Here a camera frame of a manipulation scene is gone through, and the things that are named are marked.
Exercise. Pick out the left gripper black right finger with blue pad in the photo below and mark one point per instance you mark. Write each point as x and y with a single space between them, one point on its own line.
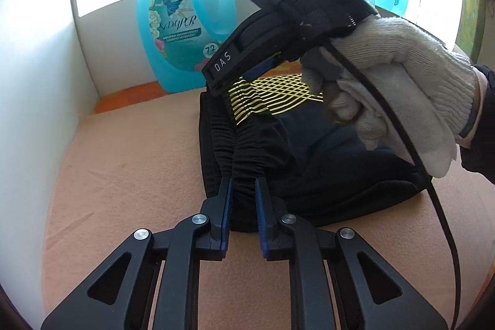
337 280

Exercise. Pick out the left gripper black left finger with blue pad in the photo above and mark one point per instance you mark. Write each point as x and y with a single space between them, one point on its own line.
151 280

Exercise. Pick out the orange floral bed sheet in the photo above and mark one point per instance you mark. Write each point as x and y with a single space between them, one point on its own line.
127 94

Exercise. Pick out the blue detergent bottle left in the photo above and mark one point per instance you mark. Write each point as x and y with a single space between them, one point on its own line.
181 36

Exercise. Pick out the black pants yellow stripes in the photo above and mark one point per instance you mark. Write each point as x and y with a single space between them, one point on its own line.
273 128

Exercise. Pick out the green yellow landscape painting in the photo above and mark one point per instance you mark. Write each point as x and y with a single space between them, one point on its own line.
471 28

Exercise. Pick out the black sleeve forearm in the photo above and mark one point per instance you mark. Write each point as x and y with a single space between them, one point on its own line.
478 158

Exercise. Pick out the white knit gloved hand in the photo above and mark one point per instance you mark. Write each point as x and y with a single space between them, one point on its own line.
434 92

